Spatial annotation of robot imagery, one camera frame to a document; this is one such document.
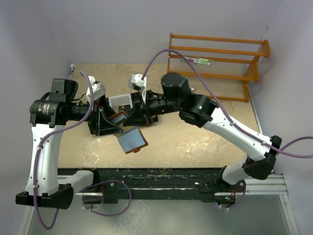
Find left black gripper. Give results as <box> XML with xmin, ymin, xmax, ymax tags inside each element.
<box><xmin>67</xmin><ymin>93</ymin><xmax>123</xmax><ymax>136</ymax></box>

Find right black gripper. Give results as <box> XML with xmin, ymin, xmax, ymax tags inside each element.
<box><xmin>123</xmin><ymin>90</ymin><xmax>181</xmax><ymax>127</ymax></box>

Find brown leather card holder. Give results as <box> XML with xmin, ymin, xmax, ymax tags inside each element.
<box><xmin>109</xmin><ymin>111</ymin><xmax>149</xmax><ymax>154</ymax></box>

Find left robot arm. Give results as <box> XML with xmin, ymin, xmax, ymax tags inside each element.
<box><xmin>15</xmin><ymin>76</ymin><xmax>118</xmax><ymax>210</ymax></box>

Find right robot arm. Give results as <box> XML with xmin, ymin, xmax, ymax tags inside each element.
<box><xmin>124</xmin><ymin>72</ymin><xmax>282</xmax><ymax>191</ymax></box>

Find black card in white bin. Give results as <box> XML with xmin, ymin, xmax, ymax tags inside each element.
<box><xmin>118</xmin><ymin>105</ymin><xmax>132</xmax><ymax>115</ymax></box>

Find black right bin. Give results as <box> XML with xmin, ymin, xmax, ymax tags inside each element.
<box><xmin>132</xmin><ymin>92</ymin><xmax>159</xmax><ymax>127</ymax></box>

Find coloured markers on rack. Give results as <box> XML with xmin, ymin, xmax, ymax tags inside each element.
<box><xmin>185</xmin><ymin>56</ymin><xmax>214</xmax><ymax>66</ymax></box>

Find orange wooden rack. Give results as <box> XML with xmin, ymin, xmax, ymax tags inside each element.
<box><xmin>169</xmin><ymin>33</ymin><xmax>271</xmax><ymax>102</ymax></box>

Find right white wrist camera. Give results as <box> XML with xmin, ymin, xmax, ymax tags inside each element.
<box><xmin>129</xmin><ymin>73</ymin><xmax>147</xmax><ymax>104</ymax></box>

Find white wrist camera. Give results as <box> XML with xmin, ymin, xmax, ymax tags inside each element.
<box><xmin>129</xmin><ymin>73</ymin><xmax>147</xmax><ymax>104</ymax></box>
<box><xmin>86</xmin><ymin>76</ymin><xmax>106</xmax><ymax>102</ymax></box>

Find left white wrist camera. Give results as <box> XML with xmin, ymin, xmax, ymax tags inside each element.
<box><xmin>86</xmin><ymin>76</ymin><xmax>106</xmax><ymax>102</ymax></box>

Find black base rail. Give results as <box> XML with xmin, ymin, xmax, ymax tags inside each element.
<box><xmin>78</xmin><ymin>168</ymin><xmax>246</xmax><ymax>204</ymax></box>

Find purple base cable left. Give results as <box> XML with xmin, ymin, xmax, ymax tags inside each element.
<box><xmin>82</xmin><ymin>180</ymin><xmax>133</xmax><ymax>217</ymax></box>

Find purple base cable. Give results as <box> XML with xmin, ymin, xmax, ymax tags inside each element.
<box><xmin>217</xmin><ymin>178</ymin><xmax>247</xmax><ymax>212</ymax></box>
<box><xmin>82</xmin><ymin>180</ymin><xmax>133</xmax><ymax>217</ymax></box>

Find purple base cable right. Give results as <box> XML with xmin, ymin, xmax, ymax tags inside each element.
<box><xmin>217</xmin><ymin>178</ymin><xmax>247</xmax><ymax>212</ymax></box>

